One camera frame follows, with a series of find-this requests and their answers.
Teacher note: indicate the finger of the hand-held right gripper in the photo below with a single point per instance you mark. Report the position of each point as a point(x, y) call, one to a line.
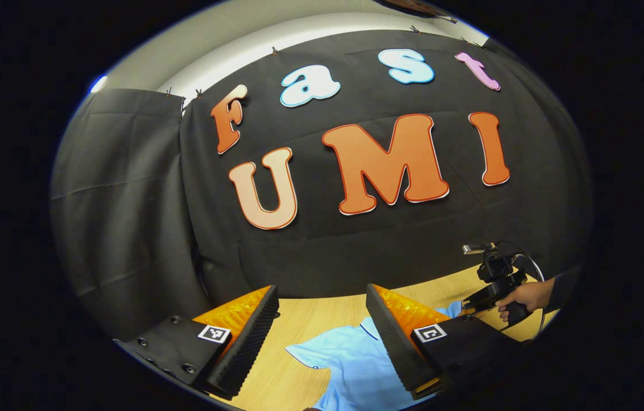
point(467, 311)

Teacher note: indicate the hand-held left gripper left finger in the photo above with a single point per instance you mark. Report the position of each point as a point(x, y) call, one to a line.
point(253, 342)

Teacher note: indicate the light blue T-shirt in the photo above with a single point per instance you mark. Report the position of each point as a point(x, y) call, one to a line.
point(350, 365)

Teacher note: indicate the ceiling light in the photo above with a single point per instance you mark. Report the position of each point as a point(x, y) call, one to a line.
point(98, 84)

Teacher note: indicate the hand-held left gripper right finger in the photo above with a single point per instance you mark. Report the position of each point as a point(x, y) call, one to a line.
point(396, 348)

